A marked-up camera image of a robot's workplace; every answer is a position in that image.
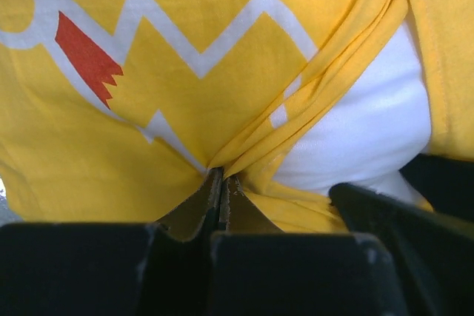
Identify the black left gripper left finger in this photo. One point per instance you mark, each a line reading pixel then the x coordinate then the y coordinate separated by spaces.
pixel 158 268

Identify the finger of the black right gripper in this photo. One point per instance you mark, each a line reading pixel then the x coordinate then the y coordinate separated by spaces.
pixel 432 251

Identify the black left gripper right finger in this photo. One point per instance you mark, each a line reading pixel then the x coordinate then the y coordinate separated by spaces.
pixel 298 274

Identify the white pillow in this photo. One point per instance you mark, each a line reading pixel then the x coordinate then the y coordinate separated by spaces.
pixel 374 130

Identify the yellow cartoon print pillowcase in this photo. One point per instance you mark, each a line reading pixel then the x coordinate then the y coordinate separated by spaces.
pixel 115 110

